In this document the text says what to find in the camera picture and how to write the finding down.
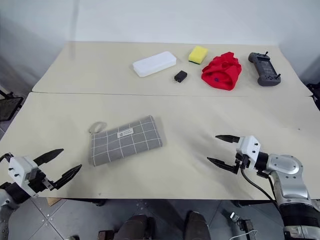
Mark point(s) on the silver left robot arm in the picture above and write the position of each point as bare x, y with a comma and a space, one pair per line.
6, 200

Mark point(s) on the grey checked pouch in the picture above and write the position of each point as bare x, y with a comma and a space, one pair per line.
127, 141

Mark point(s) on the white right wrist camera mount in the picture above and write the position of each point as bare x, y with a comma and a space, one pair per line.
248, 147

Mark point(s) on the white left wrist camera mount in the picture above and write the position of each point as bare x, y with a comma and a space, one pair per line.
21, 170

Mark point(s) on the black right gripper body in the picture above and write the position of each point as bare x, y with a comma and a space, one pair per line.
242, 161

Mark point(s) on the black power adapter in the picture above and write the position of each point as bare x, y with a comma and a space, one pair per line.
180, 76

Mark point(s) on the white plastic box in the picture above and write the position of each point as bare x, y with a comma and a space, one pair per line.
155, 63

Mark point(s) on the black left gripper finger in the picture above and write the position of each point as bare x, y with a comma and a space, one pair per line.
48, 155
67, 177

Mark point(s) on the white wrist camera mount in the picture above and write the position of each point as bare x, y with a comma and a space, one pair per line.
248, 147
21, 170

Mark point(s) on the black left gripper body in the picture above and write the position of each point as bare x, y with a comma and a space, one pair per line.
37, 181

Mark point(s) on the red cloth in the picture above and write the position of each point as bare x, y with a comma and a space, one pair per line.
222, 73

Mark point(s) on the dark rounded shape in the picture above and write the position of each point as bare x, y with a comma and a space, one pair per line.
197, 225
136, 227

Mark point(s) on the black device under table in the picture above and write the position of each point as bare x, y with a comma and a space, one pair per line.
243, 225

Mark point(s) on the black mesh chair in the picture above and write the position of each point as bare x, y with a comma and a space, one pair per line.
8, 107

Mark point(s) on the grey remote controller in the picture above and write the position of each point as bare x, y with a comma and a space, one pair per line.
263, 67

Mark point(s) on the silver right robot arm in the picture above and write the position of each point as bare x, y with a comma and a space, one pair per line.
290, 175

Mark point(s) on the yellow sponge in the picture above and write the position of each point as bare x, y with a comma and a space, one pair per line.
198, 54

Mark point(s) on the black table foot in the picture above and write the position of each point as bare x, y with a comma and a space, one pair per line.
101, 202

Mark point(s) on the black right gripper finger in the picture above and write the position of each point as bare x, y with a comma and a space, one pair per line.
228, 138
222, 164

